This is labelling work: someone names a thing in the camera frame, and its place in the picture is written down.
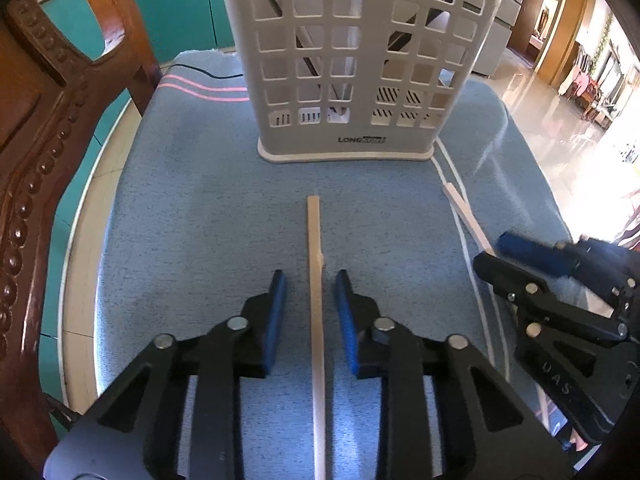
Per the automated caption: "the wooden furniture set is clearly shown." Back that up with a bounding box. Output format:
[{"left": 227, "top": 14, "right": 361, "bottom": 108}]
[{"left": 559, "top": 44, "right": 627, "bottom": 127}]

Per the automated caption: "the white plastic utensil basket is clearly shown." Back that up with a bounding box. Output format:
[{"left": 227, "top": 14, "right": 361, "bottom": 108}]
[{"left": 216, "top": 0, "right": 512, "bottom": 164}]

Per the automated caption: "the light wooden chopstick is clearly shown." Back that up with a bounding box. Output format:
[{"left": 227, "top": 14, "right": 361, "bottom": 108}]
[
  {"left": 305, "top": 195, "right": 329, "bottom": 480},
  {"left": 442, "top": 183, "right": 497, "bottom": 257}
]

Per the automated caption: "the dark chopstick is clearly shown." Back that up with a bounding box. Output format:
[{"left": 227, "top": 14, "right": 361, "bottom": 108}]
[
  {"left": 265, "top": 0, "right": 351, "bottom": 117},
  {"left": 384, "top": 0, "right": 457, "bottom": 61}
]

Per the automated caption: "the black strap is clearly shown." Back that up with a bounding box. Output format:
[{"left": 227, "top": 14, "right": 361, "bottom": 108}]
[{"left": 44, "top": 393, "right": 82, "bottom": 427}]

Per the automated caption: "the wooden door frame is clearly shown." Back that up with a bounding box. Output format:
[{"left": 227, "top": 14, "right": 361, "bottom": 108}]
[{"left": 507, "top": 0, "right": 592, "bottom": 87}]

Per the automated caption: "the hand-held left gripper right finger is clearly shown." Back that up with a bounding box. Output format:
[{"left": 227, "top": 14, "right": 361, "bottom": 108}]
[{"left": 334, "top": 269, "right": 576, "bottom": 480}]

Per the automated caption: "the blue striped towel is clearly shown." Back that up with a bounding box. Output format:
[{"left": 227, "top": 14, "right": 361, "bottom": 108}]
[{"left": 94, "top": 49, "right": 575, "bottom": 480}]

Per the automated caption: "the silver refrigerator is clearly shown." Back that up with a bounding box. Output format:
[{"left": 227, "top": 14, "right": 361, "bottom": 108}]
[{"left": 470, "top": 0, "right": 534, "bottom": 79}]

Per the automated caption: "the carved wooden chair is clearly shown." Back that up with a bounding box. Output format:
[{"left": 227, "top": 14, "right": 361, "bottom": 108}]
[{"left": 0, "top": 0, "right": 164, "bottom": 480}]

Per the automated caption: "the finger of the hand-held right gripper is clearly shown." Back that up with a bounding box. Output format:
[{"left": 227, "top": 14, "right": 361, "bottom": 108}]
[
  {"left": 472, "top": 252, "right": 628, "bottom": 347},
  {"left": 497, "top": 232, "right": 640, "bottom": 311}
]

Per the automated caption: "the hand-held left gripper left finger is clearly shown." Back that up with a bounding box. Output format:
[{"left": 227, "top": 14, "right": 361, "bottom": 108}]
[{"left": 44, "top": 270, "right": 288, "bottom": 480}]

